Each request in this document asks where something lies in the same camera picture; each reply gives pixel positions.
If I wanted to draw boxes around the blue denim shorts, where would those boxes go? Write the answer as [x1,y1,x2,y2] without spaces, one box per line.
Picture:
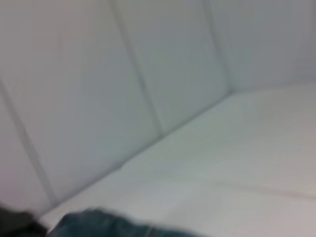
[58,208,207,237]

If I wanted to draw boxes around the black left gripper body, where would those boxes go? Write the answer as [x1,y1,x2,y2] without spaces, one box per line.
[0,204,48,237]

